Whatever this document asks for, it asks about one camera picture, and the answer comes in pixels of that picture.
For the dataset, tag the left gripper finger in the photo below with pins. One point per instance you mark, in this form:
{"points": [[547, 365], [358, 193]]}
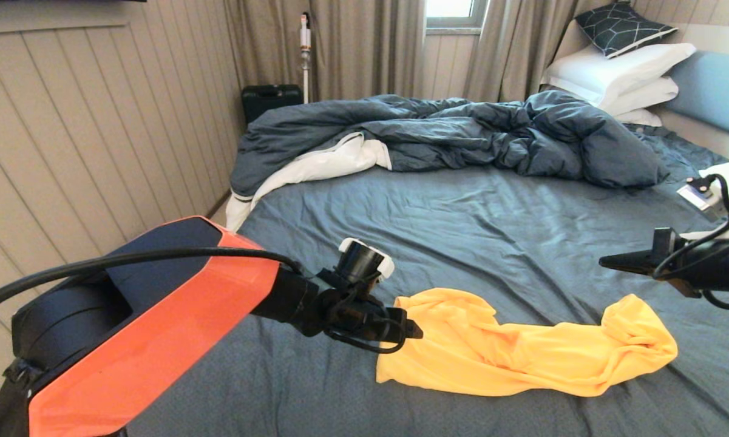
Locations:
{"points": [[414, 328], [413, 335]]}

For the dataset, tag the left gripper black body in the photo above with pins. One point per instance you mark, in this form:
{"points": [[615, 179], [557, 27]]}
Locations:
{"points": [[364, 318]]}

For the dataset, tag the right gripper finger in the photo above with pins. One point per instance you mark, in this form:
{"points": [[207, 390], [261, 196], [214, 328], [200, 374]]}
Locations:
{"points": [[631, 267], [628, 259]]}

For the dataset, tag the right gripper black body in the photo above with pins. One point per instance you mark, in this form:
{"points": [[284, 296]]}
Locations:
{"points": [[704, 267]]}

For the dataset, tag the yellow printed t-shirt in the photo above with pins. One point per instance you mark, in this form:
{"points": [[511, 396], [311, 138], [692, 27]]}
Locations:
{"points": [[522, 352]]}

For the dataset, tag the grey-blue bed sheet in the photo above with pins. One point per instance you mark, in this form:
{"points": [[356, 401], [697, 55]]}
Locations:
{"points": [[491, 230]]}

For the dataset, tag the blue headboard cushion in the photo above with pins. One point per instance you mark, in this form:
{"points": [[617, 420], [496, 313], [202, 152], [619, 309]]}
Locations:
{"points": [[716, 94]]}

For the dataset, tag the large white pillow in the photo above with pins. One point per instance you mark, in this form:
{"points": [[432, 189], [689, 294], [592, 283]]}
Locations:
{"points": [[613, 70]]}

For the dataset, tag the dark blue crumpled duvet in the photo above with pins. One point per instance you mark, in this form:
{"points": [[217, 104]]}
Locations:
{"points": [[461, 130]]}

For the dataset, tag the dark patterned cushion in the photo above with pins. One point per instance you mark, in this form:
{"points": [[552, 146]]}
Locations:
{"points": [[619, 29]]}

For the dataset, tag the dark green hard case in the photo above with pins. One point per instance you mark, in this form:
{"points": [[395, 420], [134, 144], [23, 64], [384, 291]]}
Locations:
{"points": [[267, 100]]}

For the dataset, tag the beige curtain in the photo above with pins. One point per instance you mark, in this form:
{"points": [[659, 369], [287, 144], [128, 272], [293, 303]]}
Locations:
{"points": [[364, 48], [510, 48]]}

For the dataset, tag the white stick vacuum cleaner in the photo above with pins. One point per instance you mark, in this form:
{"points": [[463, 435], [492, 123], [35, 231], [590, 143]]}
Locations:
{"points": [[306, 39]]}

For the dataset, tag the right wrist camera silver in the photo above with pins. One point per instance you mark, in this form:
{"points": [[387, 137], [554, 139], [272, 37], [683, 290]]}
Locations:
{"points": [[695, 197]]}

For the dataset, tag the beige headboard frame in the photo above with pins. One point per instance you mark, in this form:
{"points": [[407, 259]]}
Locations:
{"points": [[704, 136]]}

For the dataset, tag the window with grey frame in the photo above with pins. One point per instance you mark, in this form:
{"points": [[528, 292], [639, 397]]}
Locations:
{"points": [[449, 7]]}

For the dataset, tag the black wall screen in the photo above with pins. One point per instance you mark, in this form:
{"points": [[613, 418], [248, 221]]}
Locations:
{"points": [[36, 0]]}

